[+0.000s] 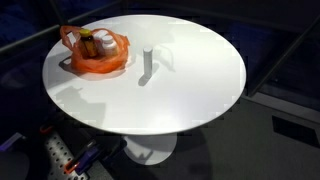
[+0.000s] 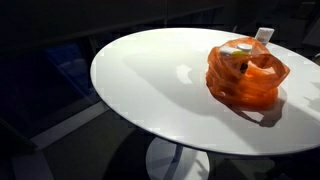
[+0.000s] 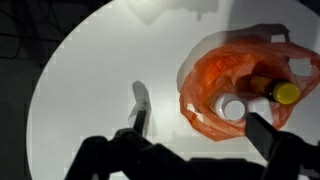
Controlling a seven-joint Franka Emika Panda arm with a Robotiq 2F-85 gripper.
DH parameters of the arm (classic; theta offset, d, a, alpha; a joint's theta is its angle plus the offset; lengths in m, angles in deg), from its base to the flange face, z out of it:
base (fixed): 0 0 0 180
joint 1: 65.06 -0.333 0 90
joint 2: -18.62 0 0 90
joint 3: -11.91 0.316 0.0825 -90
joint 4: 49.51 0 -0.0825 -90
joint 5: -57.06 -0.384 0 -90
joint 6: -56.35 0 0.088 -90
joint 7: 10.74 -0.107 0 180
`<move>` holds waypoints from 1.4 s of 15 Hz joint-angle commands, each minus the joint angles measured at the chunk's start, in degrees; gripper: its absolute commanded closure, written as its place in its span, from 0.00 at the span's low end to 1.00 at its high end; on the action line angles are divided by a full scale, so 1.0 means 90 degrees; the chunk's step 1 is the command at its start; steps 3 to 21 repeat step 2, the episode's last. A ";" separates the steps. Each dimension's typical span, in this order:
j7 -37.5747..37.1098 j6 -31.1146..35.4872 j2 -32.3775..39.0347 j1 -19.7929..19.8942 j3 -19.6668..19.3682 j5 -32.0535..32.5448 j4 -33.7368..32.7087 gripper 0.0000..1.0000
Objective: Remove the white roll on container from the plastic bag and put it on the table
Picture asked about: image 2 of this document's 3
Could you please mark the white roll-on container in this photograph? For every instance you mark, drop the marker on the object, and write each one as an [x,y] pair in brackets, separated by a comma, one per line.
[264,35]

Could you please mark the white table pedestal base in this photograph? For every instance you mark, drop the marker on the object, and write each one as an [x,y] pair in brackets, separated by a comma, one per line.
[166,163]

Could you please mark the orange plastic bag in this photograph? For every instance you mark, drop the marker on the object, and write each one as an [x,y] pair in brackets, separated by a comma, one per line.
[246,83]

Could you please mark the small yellow item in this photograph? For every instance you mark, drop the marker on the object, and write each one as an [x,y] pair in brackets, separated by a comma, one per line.
[240,53]

